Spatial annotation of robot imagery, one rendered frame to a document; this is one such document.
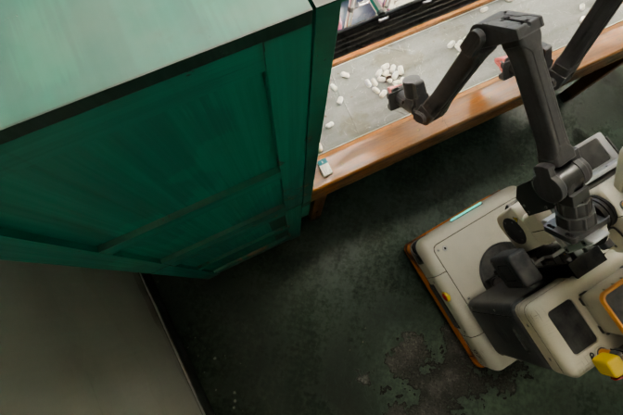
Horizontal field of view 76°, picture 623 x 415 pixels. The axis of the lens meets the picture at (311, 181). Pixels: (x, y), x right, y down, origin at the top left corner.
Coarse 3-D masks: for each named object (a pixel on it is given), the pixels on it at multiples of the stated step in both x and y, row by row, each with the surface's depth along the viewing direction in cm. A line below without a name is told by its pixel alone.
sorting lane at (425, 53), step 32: (544, 0) 167; (576, 0) 167; (416, 32) 160; (448, 32) 161; (544, 32) 162; (352, 64) 156; (416, 64) 157; (448, 64) 157; (352, 96) 152; (384, 96) 153; (352, 128) 149
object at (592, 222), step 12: (588, 204) 92; (564, 216) 95; (576, 216) 92; (588, 216) 92; (600, 216) 95; (552, 228) 99; (564, 228) 96; (576, 228) 94; (588, 228) 93; (600, 228) 94; (564, 240) 95; (576, 240) 92
